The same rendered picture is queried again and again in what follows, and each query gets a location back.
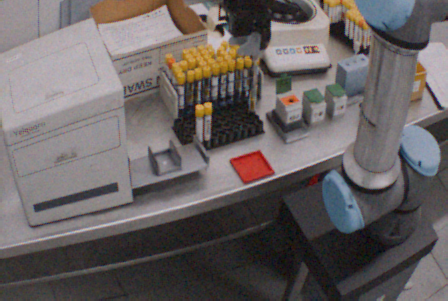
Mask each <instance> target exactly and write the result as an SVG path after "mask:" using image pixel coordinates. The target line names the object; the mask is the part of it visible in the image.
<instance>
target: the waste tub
mask: <svg viewBox="0 0 448 301"><path fill-rule="evenodd" d="M416 69H417V70H416V74H415V81H414V86H413V90H412V94H411V96H412V97H411V99H410V100H411V102H412V101H414V100H419V99H421V98H423V95H424V93H423V92H424V88H425V84H426V80H427V79H426V78H427V73H429V72H428V71H427V69H426V68H424V66H423V65H422V63H421V62H420V61H419V60H418V63H417V67H416Z"/></svg>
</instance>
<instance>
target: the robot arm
mask: <svg viewBox="0 0 448 301"><path fill-rule="evenodd" d="M354 2H355V5H356V7H357V9H358V11H359V12H360V14H361V15H362V17H363V19H364V21H365V23H366V25H367V27H368V28H369V29H370V30H371V32H372V34H371V43H370V53H369V59H368V60H369V62H368V69H367V76H366V77H367V79H366V82H365V84H366V86H365V89H364V91H365V93H364V96H363V103H362V110H361V114H360V121H359V125H358V132H357V136H356V139H355V140H354V141H352V142H351V143H350V144H349V145H348V146H347V148H346V150H345V152H344V154H343V158H342V164H341V167H340V168H339V169H337V170H336V171H334V170H333V171H331V173H330V174H328V175H326V176H325V178H324V181H323V184H322V191H323V199H324V202H325V204H324V205H325V206H326V210H327V212H328V215H329V217H330V218H331V221H332V222H333V224H334V225H335V226H336V227H337V228H338V229H339V231H342V233H344V232H345V233H347V234H348V233H351V232H354V231H356V230H358V229H363V228H365V230H366V233H367V234H368V235H369V236H370V237H371V238H372V239H373V240H375V241H376V242H378V243H381V244H384V245H385V244H386V245H394V244H399V243H401V242H403V241H405V240H407V239H408V238H409V237H411V235H412V234H413V233H414V231H415V229H416V228H417V225H418V223H419V221H420V217H421V206H422V202H423V200H424V198H425V196H426V193H427V191H428V189H429V187H430V185H431V182H432V180H433V178H434V175H435V174H436V173H437V170H438V166H439V163H440V159H441V155H440V149H439V146H438V144H437V142H436V140H435V139H434V137H433V136H432V135H431V134H430V133H429V132H428V131H426V130H424V129H422V128H421V127H420V126H408V125H407V126H405V124H406V119H407V114H408V111H409V110H408V109H409V106H410V105H409V104H410V102H411V100H410V99H411V97H412V96H411V94H412V90H413V86H414V81H415V74H416V70H417V69H416V67H417V63H418V56H419V55H418V54H419V52H420V51H423V50H425V49H426V48H427V47H428V44H429V38H430V37H429V36H430V33H431V32H430V31H431V26H432V23H437V22H438V23H439V22H445V21H448V0H354ZM221 7H223V8H224V9H225V10H226V13H225V14H226V15H224V16H221V17H220V13H221ZM267 8H271V9H275V10H279V11H282V12H283V13H285V14H289V15H293V16H296V15H297V14H296V13H298V11H299V8H298V7H297V6H296V4H295V3H294V1H292V0H223V2H219V5H218V21H226V22H227V26H229V30H228V31H229V32H230V33H231V34H232V35H233V36H232V37H230V38H229V40H228V43H229V44H230V45H238V46H240V47H239V48H238V50H237V53H238V54H239V55H249V56H250V59H252V62H256V60H257V59H258V58H260V57H261V56H262V55H263V53H264V52H265V51H266V50H267V49H268V48H267V47H268V45H269V43H270V41H271V38H272V35H271V27H272V26H271V23H272V21H271V19H270V13H269V11H268V9H267Z"/></svg>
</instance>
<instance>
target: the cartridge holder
mask: <svg viewBox="0 0 448 301"><path fill-rule="evenodd" d="M265 117H266V118H267V119H268V120H269V122H270V123H271V124H272V125H273V127H274V128H275V129H276V130H277V132H278V133H279V134H280V135H281V136H282V138H283V139H284V140H285V141H286V143H289V142H292V141H294V140H297V139H299V138H302V137H305V136H307V130H306V129H305V127H304V126H303V124H304V118H303V117H301V119H298V120H295V121H293V122H290V123H287V124H286V123H285V122H284V121H283V120H282V119H281V117H280V116H279V115H278V114H277V113H276V111H275V109H272V111H269V112H266V116H265Z"/></svg>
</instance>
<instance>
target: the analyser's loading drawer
mask: <svg viewBox="0 0 448 301"><path fill-rule="evenodd" d="M163 162H166V163H167V164H166V165H163ZM203 168H205V170H206V171H209V170H210V155H209V154H208V152H207V151H206V149H205V147H204V146H203V144H202V143H201V141H200V139H199V138H198V136H197V135H194V142H193V143H190V144H186V145H183V146H180V147H176V146H175V144H174V143H173V141H172V140H171V139H170V140H169V147H168V148H165V149H162V150H158V151H156V152H152V150H151V148H150V146H148V156H146V157H144V156H143V157H140V158H137V159H134V160H131V161H130V176H131V184H132V188H134V187H136V188H137V187H140V186H143V185H146V184H152V183H155V182H157V181H161V180H164V179H170V178H173V177H176V176H180V175H183V174H186V173H189V172H193V171H196V170H199V169H203Z"/></svg>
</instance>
